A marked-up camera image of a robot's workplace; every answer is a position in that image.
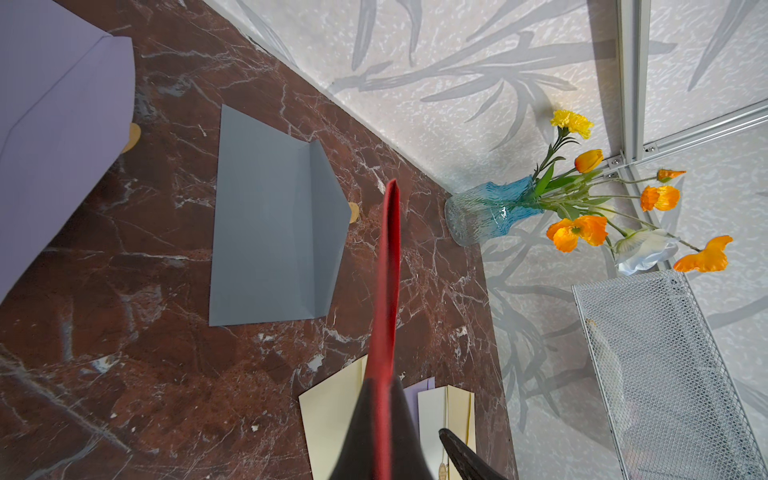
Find red envelope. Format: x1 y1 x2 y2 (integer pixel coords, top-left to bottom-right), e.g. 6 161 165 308
365 180 401 480

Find tan kraft envelope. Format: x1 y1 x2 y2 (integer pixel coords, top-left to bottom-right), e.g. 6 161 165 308
446 386 476 451

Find lilac envelope with gold seal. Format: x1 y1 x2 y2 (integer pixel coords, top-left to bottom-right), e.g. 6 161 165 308
1 1 135 295

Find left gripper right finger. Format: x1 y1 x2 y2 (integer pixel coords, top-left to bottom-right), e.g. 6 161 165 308
439 428 506 480

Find white wire basket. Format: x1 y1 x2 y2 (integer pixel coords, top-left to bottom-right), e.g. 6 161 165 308
572 270 767 479

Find cream white envelope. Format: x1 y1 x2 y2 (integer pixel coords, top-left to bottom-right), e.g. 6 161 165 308
417 387 449 480

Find pale yellow envelope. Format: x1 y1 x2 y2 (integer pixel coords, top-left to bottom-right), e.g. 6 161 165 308
299 356 367 480

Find blue glass vase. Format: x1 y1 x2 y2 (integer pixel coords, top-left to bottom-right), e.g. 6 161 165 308
445 176 543 247

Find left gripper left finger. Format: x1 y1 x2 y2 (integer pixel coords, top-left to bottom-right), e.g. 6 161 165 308
330 377 433 480

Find orange and yellow flowers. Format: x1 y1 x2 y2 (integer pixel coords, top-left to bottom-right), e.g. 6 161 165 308
526 110 733 276

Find horizontal aluminium frame bar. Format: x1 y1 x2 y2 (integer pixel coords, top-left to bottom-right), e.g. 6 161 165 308
633 100 767 165

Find grey envelope with gold seal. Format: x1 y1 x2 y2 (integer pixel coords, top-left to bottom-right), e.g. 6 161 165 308
209 106 351 326

